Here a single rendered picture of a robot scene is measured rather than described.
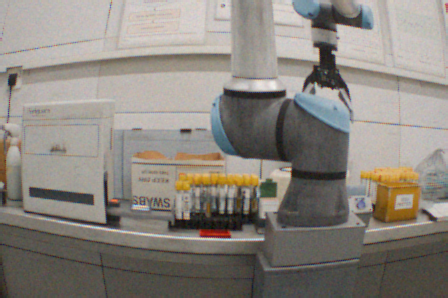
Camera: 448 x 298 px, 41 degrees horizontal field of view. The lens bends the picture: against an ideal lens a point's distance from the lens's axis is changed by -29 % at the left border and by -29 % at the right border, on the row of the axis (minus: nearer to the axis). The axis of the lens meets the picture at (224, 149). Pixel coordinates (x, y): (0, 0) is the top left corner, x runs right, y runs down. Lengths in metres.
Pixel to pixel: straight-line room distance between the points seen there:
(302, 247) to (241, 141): 0.24
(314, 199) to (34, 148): 0.75
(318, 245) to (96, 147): 0.62
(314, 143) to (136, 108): 1.08
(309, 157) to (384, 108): 1.11
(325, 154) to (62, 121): 0.68
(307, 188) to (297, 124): 0.11
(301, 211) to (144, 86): 1.09
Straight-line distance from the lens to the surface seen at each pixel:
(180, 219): 1.84
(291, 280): 1.38
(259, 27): 1.42
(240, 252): 1.73
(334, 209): 1.41
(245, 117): 1.43
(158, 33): 2.38
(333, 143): 1.39
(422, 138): 2.52
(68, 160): 1.77
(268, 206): 1.81
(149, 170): 2.04
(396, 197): 1.87
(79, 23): 2.43
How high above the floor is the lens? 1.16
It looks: 3 degrees down
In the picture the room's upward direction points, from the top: 2 degrees clockwise
